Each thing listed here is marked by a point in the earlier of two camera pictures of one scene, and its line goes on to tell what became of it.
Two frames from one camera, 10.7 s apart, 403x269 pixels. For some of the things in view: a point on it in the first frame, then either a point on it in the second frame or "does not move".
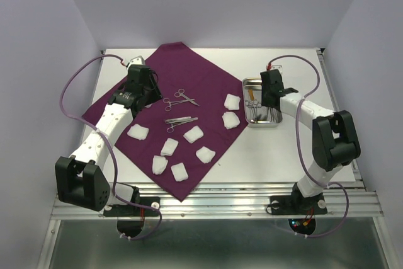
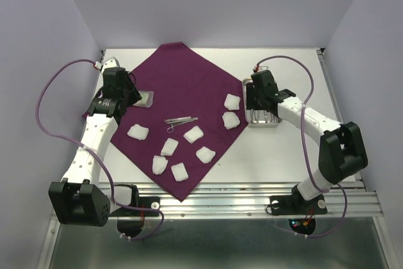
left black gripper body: x=151 y=92 → x=131 y=93
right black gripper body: x=264 y=101 → x=253 y=98
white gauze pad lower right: x=205 y=154 does not move
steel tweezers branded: x=177 y=119 does not move
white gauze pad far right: x=232 y=102 does not move
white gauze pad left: x=138 y=131 does not move
